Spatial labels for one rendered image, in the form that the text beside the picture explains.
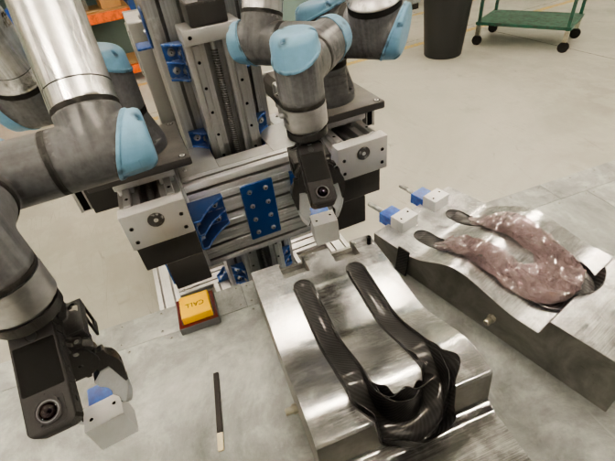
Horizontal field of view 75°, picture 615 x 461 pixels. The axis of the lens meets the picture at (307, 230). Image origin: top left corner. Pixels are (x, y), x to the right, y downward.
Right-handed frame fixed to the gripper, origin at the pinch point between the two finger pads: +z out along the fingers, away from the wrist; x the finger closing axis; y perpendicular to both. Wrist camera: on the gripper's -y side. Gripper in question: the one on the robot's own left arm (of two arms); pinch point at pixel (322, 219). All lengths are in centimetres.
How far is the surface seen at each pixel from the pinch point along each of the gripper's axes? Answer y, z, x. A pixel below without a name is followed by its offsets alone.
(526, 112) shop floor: 179, 113, -205
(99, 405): -28.5, -4.3, 39.5
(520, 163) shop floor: 119, 108, -156
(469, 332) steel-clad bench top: -25.4, 14.5, -19.2
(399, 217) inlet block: 1.8, 7.5, -17.6
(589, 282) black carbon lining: -26.4, 8.7, -41.5
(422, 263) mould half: -11.0, 9.3, -16.8
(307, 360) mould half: -27.0, 3.5, 11.1
